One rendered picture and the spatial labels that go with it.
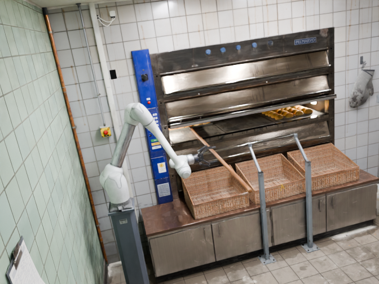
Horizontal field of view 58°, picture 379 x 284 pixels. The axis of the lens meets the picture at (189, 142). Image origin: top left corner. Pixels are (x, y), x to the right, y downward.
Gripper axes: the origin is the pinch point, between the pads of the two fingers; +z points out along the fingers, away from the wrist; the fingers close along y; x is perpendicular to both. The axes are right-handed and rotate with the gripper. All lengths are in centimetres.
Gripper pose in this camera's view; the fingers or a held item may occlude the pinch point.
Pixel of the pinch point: (215, 154)
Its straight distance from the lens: 303.9
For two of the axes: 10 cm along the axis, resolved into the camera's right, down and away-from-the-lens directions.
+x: 2.2, 2.7, -9.4
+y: 1.3, 9.4, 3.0
